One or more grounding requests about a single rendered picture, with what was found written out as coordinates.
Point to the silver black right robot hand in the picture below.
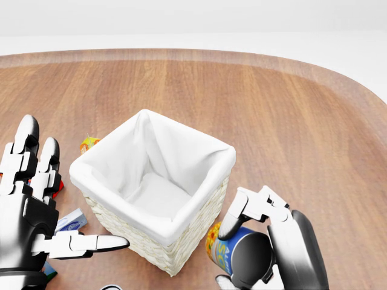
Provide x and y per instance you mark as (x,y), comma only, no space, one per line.
(297,247)

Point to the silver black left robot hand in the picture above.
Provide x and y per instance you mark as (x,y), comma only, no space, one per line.
(27,220)

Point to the alphabet soup can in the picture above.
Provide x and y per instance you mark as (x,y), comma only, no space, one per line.
(252,256)

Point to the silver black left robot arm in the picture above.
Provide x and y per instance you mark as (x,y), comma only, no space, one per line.
(21,279)

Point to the white wicker basket with liner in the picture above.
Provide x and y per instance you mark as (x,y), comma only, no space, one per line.
(157,181)

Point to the white and blue box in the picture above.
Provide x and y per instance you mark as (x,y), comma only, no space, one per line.
(72,220)

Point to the small red box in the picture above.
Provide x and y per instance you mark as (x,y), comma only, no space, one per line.
(60,188)

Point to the green and blue box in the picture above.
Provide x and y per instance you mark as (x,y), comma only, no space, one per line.
(50,270)

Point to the dark round object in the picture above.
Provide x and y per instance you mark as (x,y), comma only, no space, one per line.
(111,287)

